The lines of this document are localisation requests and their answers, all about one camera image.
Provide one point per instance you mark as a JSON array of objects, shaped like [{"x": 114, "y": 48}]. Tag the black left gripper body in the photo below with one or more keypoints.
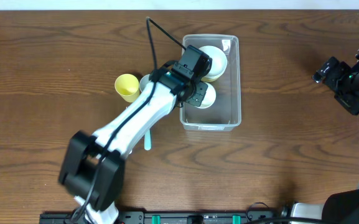
[{"x": 196, "y": 94}]

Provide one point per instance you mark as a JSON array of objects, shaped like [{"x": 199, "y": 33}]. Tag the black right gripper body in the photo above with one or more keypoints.
[{"x": 323, "y": 72}]

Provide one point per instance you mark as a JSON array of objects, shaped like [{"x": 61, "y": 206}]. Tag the white plastic cup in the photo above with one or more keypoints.
[{"x": 209, "y": 98}]

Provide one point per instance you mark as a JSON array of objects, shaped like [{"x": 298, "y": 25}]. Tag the yellow plastic bowl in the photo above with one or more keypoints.
[{"x": 210, "y": 78}]

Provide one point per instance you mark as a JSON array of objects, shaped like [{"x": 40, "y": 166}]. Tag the white plastic bowl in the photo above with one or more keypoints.
[{"x": 219, "y": 60}]

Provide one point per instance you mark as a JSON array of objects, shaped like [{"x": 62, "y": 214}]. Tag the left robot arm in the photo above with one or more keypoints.
[{"x": 93, "y": 166}]

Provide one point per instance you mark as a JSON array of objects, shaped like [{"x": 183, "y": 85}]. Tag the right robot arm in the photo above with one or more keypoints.
[{"x": 342, "y": 207}]

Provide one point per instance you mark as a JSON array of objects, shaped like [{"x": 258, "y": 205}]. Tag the clear plastic container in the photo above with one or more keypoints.
[{"x": 225, "y": 113}]

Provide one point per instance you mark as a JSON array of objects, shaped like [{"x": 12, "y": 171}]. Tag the grey plastic cup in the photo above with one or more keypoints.
[{"x": 143, "y": 82}]

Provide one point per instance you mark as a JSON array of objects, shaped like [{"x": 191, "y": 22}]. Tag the mint green plastic spoon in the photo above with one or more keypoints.
[{"x": 147, "y": 140}]

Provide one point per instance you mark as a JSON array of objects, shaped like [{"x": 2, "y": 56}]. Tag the yellow plastic cup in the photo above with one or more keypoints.
[{"x": 127, "y": 86}]

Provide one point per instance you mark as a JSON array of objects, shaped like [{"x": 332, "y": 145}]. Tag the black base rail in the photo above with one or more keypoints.
[{"x": 191, "y": 218}]

